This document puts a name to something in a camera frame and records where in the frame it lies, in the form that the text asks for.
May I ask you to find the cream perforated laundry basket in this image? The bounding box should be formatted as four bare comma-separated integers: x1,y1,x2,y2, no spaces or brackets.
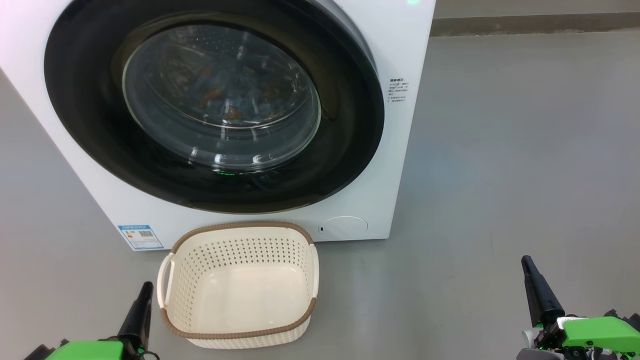
157,221,320,349

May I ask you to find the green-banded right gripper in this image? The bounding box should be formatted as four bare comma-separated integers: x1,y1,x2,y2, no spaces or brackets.
521,255,640,360

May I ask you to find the blue energy label sticker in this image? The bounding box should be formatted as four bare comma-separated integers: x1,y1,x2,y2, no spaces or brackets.
118,225,165,251

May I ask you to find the white front-load washing machine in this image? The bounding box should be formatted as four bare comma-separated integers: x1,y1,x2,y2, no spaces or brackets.
0,0,437,252

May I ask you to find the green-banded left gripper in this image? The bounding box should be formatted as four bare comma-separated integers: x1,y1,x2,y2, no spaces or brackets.
45,281,154,360

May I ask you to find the round white filter cover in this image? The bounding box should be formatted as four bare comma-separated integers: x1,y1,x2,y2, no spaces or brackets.
318,216,369,240

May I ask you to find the blue cartoon print garment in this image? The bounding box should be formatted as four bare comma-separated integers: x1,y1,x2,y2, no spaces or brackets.
190,65,291,123

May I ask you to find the small black text label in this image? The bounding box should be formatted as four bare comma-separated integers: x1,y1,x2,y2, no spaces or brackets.
389,77,410,104

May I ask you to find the black round glass washer door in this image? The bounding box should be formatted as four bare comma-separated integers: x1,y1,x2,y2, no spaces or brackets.
44,0,386,214

